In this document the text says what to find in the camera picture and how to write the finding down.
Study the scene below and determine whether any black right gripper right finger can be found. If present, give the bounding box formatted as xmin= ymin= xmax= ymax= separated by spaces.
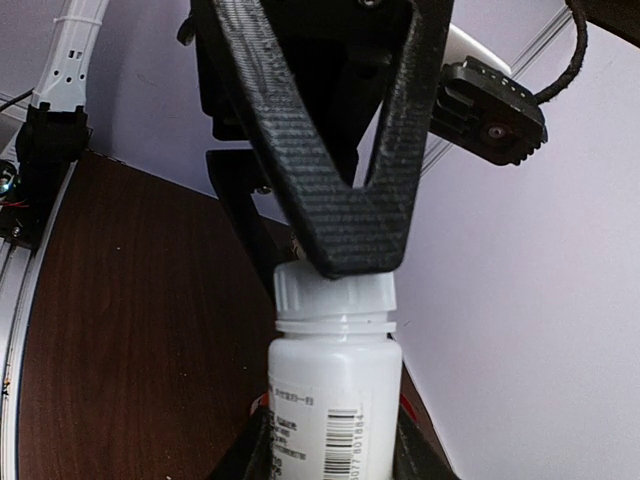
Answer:
xmin=393 ymin=414 xmax=458 ymax=480

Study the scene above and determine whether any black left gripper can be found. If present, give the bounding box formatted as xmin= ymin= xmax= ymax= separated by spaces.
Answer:
xmin=177 ymin=1 xmax=453 ymax=300

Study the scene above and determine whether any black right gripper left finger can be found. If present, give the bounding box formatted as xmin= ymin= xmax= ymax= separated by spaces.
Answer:
xmin=209 ymin=409 xmax=271 ymax=480

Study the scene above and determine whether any white pill bottle cap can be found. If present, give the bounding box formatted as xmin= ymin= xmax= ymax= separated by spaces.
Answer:
xmin=273 ymin=261 xmax=397 ymax=320

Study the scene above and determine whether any small white pill bottle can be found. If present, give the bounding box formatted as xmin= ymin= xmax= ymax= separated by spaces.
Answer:
xmin=267 ymin=314 xmax=404 ymax=480

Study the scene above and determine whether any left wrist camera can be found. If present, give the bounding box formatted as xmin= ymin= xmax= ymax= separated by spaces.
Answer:
xmin=430 ymin=25 xmax=548 ymax=166

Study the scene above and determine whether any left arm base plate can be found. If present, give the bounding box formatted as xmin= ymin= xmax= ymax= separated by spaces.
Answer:
xmin=1 ymin=158 xmax=53 ymax=251

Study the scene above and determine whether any aluminium front rail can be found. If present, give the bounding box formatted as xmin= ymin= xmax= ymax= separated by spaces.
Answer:
xmin=1 ymin=165 xmax=76 ymax=480

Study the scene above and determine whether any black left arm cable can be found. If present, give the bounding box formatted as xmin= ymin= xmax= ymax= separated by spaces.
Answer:
xmin=532 ymin=0 xmax=591 ymax=105

